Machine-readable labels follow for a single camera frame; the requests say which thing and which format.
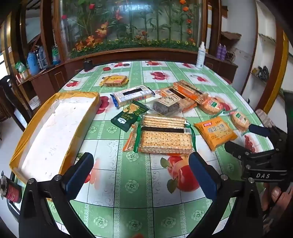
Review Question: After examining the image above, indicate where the orange long cracker packet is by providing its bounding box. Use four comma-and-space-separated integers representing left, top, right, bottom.
159, 87, 198, 112
173, 80, 206, 103

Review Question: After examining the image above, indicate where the small round cracker packet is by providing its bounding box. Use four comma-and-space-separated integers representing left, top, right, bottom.
222, 109, 250, 131

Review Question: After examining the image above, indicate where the yellow label square cracker packet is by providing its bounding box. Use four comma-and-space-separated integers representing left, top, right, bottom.
99, 75, 129, 87

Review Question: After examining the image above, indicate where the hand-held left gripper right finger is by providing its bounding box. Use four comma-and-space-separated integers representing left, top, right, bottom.
188, 151, 267, 238

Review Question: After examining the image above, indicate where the blue thermos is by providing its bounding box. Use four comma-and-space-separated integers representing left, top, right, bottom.
27, 51, 40, 75

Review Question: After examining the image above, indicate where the green fruit print tablecloth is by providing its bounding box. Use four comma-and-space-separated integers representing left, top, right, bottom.
38, 60, 275, 238

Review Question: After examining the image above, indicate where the grey thermos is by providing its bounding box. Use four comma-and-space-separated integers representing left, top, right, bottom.
37, 45, 48, 69

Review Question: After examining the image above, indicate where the small black container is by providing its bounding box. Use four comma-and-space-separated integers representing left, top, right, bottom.
83, 58, 94, 72

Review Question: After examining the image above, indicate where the dark wooden chair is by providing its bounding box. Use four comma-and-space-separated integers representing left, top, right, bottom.
0, 74, 32, 132

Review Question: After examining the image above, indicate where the glass panel with artificial flowers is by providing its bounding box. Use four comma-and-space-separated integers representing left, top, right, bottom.
54, 0, 206, 57

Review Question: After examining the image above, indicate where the person's right hand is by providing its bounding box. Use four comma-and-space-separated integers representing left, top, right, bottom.
261, 185, 293, 231

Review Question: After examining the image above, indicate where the green plastic bag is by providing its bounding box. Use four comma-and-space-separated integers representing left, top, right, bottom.
15, 61, 28, 75

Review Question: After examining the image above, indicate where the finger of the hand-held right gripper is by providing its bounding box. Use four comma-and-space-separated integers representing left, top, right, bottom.
248, 125, 286, 147
224, 141, 254, 162

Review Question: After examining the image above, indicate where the dark green snack packet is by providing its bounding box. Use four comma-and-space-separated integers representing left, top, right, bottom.
111, 101, 149, 132

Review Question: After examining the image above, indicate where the tape dispenser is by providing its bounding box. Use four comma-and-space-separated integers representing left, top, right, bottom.
0, 170, 23, 204

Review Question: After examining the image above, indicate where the wooden cabinet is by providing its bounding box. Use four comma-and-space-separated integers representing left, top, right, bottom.
17, 47, 238, 101

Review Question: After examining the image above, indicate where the large round cracker packet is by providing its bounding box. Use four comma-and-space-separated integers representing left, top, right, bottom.
199, 96, 226, 115

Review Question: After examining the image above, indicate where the brown basket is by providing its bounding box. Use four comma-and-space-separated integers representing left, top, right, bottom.
221, 31, 242, 45

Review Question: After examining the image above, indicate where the blue-edged cracker packet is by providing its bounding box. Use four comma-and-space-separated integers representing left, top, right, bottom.
110, 85, 155, 108

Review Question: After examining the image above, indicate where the pair of shoes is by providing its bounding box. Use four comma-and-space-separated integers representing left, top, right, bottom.
251, 66, 270, 80

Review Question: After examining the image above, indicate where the small cardboard box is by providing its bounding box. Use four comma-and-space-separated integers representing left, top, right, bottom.
16, 69, 31, 80

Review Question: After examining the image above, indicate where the orange square cracker packet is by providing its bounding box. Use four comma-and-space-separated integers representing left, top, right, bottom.
193, 116, 238, 151

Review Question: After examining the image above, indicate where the dark brown snack packet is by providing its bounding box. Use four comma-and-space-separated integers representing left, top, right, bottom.
152, 96, 183, 116

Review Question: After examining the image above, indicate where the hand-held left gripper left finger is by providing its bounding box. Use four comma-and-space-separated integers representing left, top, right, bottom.
19, 152, 101, 238

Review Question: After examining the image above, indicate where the white foam tray yellow tape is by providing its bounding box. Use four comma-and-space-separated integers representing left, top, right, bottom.
9, 92, 102, 183

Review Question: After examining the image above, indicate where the green-edged soda cracker packet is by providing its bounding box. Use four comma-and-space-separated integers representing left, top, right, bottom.
133, 114, 197, 154

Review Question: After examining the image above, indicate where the green water bottle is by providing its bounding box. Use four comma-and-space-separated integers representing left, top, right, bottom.
51, 44, 61, 66

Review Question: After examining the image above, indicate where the white spray bottle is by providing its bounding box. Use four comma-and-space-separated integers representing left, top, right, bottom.
196, 42, 206, 68

